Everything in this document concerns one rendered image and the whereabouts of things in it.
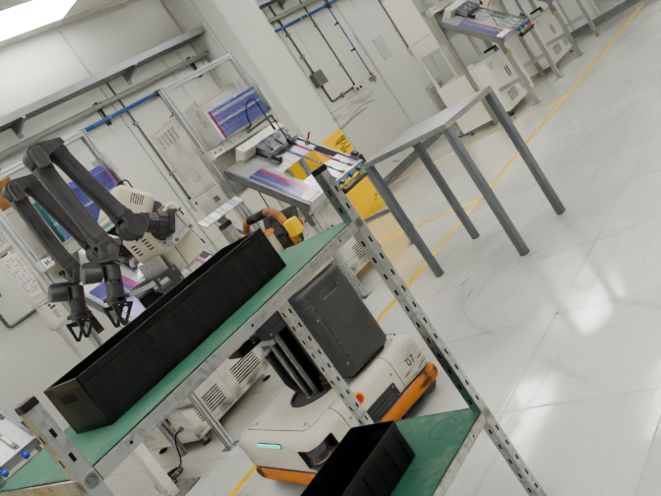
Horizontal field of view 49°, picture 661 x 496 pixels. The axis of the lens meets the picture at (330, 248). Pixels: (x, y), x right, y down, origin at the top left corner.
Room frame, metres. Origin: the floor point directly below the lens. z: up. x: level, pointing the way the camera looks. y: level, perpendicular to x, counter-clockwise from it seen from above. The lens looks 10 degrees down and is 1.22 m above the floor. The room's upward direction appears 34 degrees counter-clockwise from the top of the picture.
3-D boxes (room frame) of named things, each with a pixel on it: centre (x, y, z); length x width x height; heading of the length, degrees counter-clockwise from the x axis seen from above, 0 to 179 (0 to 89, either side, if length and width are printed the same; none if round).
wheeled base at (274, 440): (2.87, 0.36, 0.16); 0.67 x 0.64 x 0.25; 123
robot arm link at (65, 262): (2.80, 0.86, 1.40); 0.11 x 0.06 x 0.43; 34
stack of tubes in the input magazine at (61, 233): (4.35, 1.06, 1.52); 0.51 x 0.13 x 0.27; 134
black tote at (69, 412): (1.59, 0.38, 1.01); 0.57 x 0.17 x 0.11; 133
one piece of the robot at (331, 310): (2.92, 0.28, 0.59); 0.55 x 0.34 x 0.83; 33
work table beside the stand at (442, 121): (3.97, -0.80, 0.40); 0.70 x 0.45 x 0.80; 34
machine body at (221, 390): (4.40, 1.19, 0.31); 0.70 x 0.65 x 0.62; 134
